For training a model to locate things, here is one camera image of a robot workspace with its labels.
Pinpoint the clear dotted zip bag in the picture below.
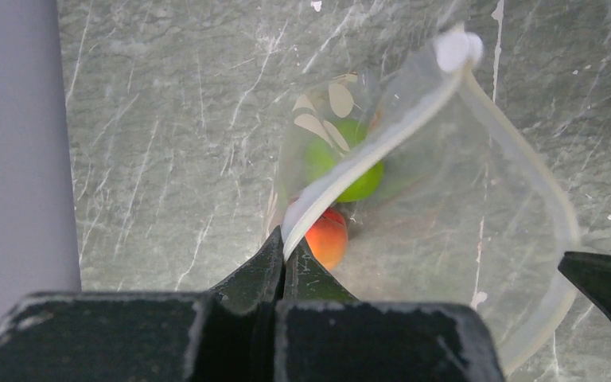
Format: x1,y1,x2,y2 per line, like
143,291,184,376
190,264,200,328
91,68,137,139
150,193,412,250
266,23,580,375

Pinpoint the orange peach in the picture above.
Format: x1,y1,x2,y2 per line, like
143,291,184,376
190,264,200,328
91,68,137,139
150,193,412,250
304,204,349,271

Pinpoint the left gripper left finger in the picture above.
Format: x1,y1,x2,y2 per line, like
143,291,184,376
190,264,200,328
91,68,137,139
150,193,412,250
0,229,284,381

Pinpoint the green apple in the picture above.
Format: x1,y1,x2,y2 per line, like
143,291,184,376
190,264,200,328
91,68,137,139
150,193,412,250
304,119,384,203

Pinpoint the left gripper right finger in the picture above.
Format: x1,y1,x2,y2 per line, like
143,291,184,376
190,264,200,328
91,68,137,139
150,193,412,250
276,243,505,381

